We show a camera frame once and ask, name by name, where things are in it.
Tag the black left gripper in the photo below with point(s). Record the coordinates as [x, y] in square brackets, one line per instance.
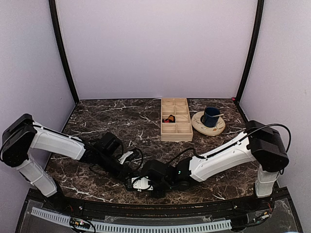
[123, 173]

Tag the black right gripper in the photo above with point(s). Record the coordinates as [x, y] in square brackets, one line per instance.
[159, 194]

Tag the black red yellow argyle sock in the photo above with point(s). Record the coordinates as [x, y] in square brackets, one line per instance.
[169, 119]

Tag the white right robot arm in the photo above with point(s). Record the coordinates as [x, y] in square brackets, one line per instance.
[259, 142]

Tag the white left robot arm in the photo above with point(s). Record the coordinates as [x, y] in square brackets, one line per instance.
[25, 134]

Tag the wooden compartment tray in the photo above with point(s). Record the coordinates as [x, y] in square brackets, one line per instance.
[181, 131]

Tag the beige ceramic plate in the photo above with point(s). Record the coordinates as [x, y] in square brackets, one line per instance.
[198, 125]

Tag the blue enamel mug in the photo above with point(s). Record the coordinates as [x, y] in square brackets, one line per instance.
[206, 118]

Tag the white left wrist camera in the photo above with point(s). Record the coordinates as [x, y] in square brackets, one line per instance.
[124, 157]

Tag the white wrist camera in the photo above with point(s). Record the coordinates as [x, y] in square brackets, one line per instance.
[139, 184]
[124, 157]

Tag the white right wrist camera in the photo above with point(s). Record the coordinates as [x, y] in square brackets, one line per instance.
[139, 184]

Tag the white slotted cable duct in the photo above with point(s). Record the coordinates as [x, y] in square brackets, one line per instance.
[131, 226]

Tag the black front table rail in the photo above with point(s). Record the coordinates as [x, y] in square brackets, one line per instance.
[234, 207]

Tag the black left frame post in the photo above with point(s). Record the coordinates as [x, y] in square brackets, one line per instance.
[61, 50]

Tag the black frame post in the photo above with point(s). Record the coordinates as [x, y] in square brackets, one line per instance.
[251, 51]
[61, 50]

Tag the black right frame post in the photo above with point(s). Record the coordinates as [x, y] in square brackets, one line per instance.
[251, 51]

